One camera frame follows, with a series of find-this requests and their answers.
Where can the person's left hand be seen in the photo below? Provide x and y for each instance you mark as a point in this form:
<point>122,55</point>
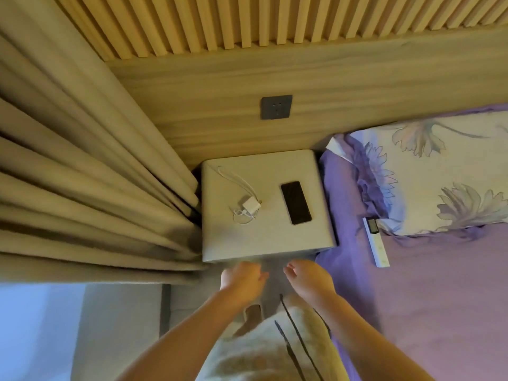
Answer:
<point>239,280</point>

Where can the person's right hand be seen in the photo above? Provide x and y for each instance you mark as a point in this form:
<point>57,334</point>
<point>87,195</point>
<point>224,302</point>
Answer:
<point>310,280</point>

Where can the person's left thumb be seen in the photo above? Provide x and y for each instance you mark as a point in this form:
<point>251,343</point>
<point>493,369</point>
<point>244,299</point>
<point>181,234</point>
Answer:
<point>263,277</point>

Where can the person's right thumb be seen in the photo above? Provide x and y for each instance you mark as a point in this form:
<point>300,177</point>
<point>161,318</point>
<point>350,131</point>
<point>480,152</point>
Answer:
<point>291,277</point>

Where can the person's left forearm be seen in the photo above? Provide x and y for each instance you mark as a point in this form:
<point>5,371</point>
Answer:
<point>180,333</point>

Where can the person's right forearm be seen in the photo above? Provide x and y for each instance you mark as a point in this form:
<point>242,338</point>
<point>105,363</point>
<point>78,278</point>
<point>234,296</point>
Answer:
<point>369,341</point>

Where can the grey bedside table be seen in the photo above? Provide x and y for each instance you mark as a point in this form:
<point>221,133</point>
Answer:
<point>262,210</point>

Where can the person's patterned clothing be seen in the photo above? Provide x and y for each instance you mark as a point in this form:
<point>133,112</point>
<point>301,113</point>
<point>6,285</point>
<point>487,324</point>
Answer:
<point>274,345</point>

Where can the black smartphone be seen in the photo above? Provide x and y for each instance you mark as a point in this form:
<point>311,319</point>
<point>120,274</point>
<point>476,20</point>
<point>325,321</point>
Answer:
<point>296,202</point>

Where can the white charger adapter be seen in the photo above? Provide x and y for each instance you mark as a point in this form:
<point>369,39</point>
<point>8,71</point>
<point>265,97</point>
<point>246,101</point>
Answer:
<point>249,203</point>

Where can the white remote control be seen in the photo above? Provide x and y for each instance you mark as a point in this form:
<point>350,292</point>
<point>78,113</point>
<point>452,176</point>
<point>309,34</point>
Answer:
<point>376,242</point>

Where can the purple bed sheet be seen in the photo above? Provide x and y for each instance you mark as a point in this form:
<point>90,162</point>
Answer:
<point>416,305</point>

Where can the floral pillow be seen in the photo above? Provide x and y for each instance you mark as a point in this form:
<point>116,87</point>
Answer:
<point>440,174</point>

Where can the beige curtain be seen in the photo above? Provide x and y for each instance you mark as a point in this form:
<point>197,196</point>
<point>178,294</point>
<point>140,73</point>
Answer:
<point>79,174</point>

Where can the wooden slatted headboard panel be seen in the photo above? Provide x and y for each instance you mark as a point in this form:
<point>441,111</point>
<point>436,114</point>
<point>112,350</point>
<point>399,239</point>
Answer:
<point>277,23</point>

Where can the grey wall socket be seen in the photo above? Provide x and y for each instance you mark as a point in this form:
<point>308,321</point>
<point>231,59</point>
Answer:
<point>276,107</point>

